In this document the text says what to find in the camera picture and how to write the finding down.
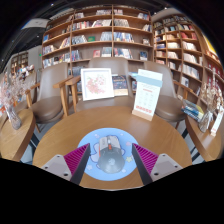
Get dark blue book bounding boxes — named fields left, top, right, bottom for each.
left=111, top=74, right=130, bottom=97

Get round blue mouse pad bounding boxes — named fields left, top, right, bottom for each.
left=77, top=127, right=139, bottom=182

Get white framed flower picture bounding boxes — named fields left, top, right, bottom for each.
left=80, top=67, right=116, bottom=102

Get grey computer mouse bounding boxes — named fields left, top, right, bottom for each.
left=96, top=134, right=126, bottom=175

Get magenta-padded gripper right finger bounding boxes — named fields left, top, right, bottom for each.
left=131, top=143, right=184, bottom=186

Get stack of blue books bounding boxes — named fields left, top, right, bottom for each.
left=181, top=99, right=205, bottom=123

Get white sign on wooden base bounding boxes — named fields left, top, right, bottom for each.
left=131, top=68, right=164, bottom=122
left=209, top=105, right=224, bottom=138

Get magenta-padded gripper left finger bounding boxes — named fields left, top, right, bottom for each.
left=41, top=143, right=92, bottom=185

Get round wooden side table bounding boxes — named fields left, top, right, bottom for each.
left=184, top=113, right=224, bottom=163
left=0, top=109, right=37, bottom=163

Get pink flowers in glass vase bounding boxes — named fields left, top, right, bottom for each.
left=0, top=74, right=29, bottom=131

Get light blue flat books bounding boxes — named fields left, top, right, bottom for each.
left=127, top=71, right=140, bottom=81

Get wide wooden bookshelf unit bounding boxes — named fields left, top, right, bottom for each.
left=41, top=4, right=154, bottom=69

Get distant wooden bookshelf unit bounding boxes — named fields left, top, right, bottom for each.
left=9, top=51, right=30, bottom=76

